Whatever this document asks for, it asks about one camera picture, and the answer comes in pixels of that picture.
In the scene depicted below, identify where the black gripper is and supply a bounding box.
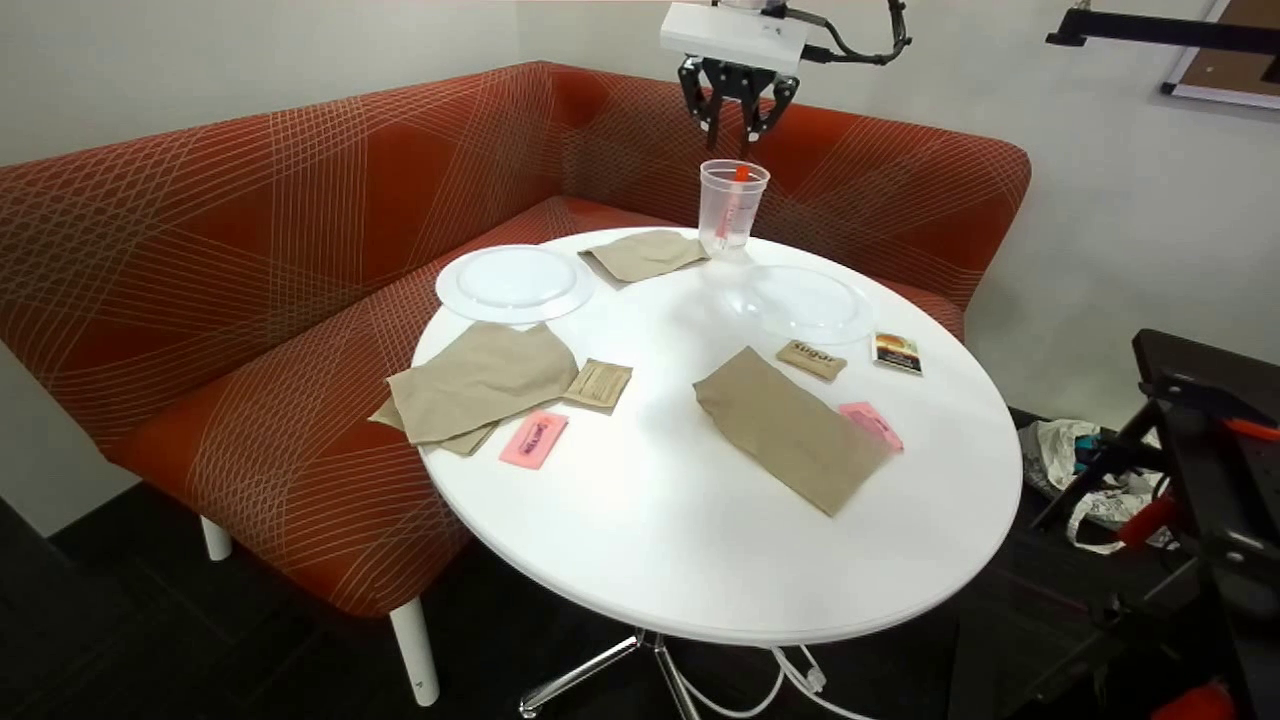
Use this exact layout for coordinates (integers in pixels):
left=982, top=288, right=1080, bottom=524
left=671, top=52, right=804, bottom=156

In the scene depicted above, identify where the orange and white marker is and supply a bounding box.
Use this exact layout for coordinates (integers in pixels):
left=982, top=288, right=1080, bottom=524
left=723, top=158, right=771, bottom=216

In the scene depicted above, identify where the clear plastic cup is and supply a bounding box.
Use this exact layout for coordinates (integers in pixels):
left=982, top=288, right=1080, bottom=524
left=695, top=156, right=774, bottom=264

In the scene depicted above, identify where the brown sugar packet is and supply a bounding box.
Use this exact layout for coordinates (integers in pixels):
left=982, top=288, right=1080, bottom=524
left=771, top=334, right=853, bottom=387
left=561, top=355, right=635, bottom=419

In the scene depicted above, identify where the tea bag packet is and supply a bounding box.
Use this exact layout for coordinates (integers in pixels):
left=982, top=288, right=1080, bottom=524
left=867, top=327, right=928, bottom=380

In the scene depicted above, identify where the large brown paper napkin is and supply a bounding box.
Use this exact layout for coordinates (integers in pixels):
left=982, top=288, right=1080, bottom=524
left=686, top=343, right=894, bottom=524

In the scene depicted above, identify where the pink sweetener packet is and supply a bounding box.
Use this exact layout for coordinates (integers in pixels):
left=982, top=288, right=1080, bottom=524
left=496, top=406, right=570, bottom=476
left=835, top=395, right=908, bottom=461

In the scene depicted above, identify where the black horizontal mounting bar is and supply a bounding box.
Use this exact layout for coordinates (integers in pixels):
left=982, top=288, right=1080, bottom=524
left=1042, top=3, right=1280, bottom=59

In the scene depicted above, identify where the white cloth bag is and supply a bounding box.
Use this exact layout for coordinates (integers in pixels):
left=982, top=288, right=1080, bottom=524
left=1018, top=416, right=1180, bottom=560

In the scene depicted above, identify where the framed cork board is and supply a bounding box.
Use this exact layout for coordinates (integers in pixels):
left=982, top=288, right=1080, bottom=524
left=1156, top=0, right=1280, bottom=116

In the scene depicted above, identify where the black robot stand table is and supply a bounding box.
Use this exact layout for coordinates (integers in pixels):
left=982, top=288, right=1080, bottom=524
left=1018, top=324, right=1280, bottom=720

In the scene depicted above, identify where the orange patterned sofa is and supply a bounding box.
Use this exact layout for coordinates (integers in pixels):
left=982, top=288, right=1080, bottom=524
left=0, top=55, right=1038, bottom=711

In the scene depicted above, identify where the chrome table base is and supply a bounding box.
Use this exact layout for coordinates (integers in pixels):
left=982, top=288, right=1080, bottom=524
left=510, top=628, right=872, bottom=720

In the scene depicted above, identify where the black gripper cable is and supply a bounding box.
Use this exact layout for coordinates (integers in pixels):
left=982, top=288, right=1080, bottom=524
left=794, top=0, right=918, bottom=69

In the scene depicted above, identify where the white cable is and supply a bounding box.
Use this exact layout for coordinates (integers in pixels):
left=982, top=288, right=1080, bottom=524
left=655, top=635, right=872, bottom=720

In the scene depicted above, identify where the orange-handled black clamp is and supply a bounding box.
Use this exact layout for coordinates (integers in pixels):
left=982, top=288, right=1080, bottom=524
left=1036, top=395, right=1280, bottom=551

